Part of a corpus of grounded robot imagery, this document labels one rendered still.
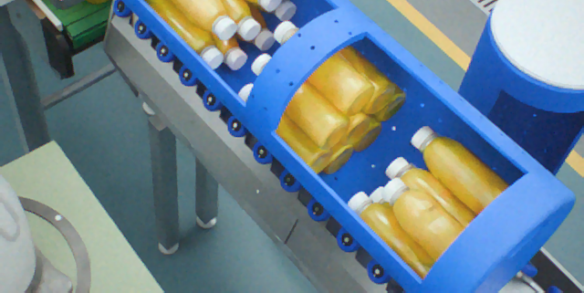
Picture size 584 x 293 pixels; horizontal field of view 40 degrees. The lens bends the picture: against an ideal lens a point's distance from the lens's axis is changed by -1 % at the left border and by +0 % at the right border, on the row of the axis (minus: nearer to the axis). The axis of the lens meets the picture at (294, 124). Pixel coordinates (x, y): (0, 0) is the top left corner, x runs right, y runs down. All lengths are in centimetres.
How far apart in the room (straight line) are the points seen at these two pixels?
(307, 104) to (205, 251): 119
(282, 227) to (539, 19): 67
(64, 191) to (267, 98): 35
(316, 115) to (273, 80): 9
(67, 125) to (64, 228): 147
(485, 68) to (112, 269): 86
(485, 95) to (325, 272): 52
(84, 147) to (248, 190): 120
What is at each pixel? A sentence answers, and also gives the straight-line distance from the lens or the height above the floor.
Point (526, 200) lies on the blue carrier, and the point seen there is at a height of 123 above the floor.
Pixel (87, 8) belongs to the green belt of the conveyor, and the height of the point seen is 90.
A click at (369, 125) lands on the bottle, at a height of 105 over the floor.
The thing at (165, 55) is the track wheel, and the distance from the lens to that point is 159.
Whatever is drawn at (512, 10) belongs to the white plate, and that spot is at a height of 104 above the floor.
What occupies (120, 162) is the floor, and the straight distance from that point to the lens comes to 261.
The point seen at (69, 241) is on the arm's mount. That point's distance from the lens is 125.
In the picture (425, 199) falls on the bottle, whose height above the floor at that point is 113.
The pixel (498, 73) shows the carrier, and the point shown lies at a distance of 165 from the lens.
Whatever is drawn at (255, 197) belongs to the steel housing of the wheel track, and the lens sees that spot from 152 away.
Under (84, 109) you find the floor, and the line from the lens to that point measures 275.
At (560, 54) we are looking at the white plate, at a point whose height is 104.
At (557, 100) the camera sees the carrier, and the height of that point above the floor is 99.
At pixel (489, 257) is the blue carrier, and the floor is 120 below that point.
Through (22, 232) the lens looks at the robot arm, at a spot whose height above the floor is 124.
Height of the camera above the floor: 216
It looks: 53 degrees down
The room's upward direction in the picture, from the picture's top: 9 degrees clockwise
